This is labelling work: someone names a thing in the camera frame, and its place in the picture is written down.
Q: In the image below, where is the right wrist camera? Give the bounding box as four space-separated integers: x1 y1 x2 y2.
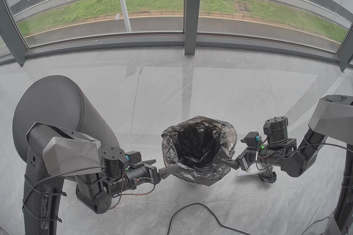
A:
241 131 262 149

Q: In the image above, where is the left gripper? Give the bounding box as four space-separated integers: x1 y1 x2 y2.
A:
125 159 179 190

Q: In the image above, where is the dark grey round chair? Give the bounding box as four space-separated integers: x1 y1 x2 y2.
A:
12 75 120 182

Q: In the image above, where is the black cable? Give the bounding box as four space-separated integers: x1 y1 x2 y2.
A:
167 202 250 235
312 216 336 235

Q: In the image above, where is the window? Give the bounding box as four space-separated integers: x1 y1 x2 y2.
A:
0 0 353 72

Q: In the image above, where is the black plastic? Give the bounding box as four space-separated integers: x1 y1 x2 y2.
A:
259 167 277 184

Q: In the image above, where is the black plastic bag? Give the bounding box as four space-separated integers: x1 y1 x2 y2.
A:
161 115 238 187

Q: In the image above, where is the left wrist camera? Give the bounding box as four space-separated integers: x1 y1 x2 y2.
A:
125 150 142 169

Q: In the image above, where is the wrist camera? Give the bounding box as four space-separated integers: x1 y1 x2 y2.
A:
125 150 142 169
241 131 262 149

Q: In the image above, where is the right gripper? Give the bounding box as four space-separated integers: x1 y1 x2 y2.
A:
221 147 265 173

